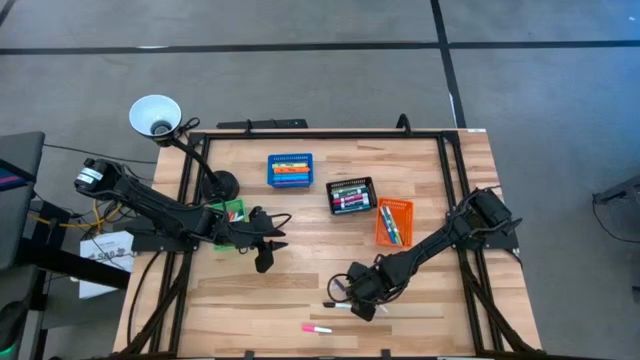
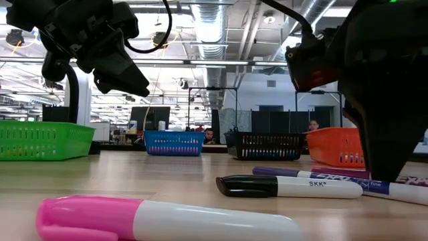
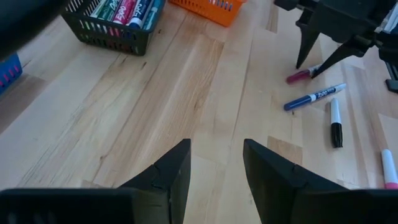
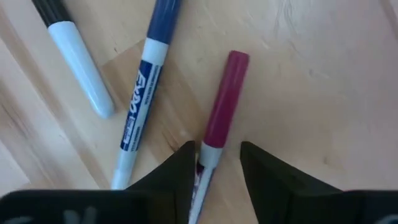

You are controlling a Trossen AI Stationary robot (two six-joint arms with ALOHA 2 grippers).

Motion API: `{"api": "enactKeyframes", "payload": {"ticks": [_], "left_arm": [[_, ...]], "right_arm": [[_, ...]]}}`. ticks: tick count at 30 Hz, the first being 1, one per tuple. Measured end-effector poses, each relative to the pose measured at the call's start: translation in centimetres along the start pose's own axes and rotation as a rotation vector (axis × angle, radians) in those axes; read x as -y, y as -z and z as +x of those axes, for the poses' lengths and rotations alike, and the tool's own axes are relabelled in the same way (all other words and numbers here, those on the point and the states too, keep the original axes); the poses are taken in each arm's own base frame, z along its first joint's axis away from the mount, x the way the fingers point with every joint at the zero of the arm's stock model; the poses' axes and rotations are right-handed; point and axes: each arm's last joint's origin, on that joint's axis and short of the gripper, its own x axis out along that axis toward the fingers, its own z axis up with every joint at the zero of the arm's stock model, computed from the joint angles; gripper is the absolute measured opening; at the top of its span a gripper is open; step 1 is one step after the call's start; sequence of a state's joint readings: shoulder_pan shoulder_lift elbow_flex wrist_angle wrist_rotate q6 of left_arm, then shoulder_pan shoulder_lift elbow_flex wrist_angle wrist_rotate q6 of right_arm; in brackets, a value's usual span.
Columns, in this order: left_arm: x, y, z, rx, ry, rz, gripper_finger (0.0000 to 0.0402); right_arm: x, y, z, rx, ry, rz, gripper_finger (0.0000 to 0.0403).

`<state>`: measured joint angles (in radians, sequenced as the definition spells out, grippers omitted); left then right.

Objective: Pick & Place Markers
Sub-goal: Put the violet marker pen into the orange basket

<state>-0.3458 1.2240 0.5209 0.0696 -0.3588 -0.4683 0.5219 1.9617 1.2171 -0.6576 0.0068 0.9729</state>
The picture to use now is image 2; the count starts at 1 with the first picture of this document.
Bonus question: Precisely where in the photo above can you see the black box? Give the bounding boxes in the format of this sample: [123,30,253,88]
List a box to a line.
[42,105,71,125]

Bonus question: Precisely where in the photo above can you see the silver ventilation duct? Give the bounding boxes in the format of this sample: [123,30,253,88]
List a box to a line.
[190,0,235,111]
[267,0,338,63]

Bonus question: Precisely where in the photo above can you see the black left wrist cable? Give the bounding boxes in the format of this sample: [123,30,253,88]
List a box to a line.
[124,0,173,54]

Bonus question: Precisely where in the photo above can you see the orange plastic basket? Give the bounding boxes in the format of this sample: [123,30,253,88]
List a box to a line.
[304,127,366,169]

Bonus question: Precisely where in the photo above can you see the black cap SKK marker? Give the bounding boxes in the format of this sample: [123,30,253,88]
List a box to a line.
[215,174,364,199]

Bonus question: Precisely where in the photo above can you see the black plastic basket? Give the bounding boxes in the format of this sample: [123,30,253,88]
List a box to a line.
[223,131,306,161]

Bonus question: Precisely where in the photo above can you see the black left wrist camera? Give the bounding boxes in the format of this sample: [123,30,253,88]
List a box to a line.
[112,2,140,40]

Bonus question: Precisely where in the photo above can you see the black ceiling device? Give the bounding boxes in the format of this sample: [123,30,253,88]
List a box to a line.
[5,29,26,46]
[152,31,170,48]

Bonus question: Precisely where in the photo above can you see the purple thin Expo marker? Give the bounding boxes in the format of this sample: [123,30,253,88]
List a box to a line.
[251,166,428,206]

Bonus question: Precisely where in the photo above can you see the black computer monitor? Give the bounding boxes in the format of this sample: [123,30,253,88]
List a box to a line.
[129,106,171,131]

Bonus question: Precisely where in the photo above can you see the yellow hanging cable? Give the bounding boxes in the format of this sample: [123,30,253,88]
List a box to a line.
[142,33,180,131]

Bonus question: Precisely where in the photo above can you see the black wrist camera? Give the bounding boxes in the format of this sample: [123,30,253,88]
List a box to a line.
[286,26,342,93]
[112,2,140,40]

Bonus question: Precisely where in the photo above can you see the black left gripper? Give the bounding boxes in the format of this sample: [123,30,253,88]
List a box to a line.
[39,0,150,98]

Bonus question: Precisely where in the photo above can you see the white light bar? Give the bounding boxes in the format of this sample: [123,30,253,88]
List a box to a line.
[0,56,292,70]

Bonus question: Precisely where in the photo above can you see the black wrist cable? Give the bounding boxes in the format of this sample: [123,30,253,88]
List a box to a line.
[124,0,173,54]
[260,0,315,34]

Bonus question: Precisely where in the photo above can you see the blue plastic basket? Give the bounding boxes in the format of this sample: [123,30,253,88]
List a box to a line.
[143,130,205,157]

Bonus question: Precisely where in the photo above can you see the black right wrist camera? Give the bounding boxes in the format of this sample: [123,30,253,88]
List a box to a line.
[286,26,342,93]

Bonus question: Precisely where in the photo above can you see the white cabinet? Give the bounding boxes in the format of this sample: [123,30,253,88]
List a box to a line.
[87,121,111,142]

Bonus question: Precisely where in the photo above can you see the black partition panels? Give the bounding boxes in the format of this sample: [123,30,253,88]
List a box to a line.
[251,110,334,134]

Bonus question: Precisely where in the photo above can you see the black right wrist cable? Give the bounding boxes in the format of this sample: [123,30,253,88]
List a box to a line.
[260,0,315,34]

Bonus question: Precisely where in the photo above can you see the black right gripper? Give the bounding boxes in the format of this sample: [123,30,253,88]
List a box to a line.
[324,0,428,84]

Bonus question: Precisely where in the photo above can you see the pink cap white marker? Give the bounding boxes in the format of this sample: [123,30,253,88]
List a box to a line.
[35,195,304,241]

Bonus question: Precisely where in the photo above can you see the green plastic basket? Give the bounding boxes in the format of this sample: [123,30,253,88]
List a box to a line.
[0,120,96,162]

